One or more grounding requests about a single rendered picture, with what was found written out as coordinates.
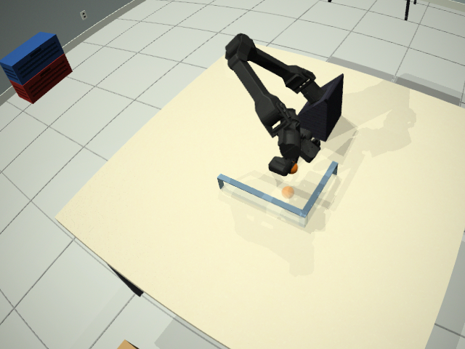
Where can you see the low clear corner wall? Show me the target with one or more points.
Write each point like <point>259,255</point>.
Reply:
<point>277,210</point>

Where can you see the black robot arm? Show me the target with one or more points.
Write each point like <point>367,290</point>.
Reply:
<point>267,106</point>

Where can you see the blue-grey l-shaped bar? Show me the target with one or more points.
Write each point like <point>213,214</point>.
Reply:
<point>301,212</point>

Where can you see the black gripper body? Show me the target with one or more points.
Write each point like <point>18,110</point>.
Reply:
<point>282,166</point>

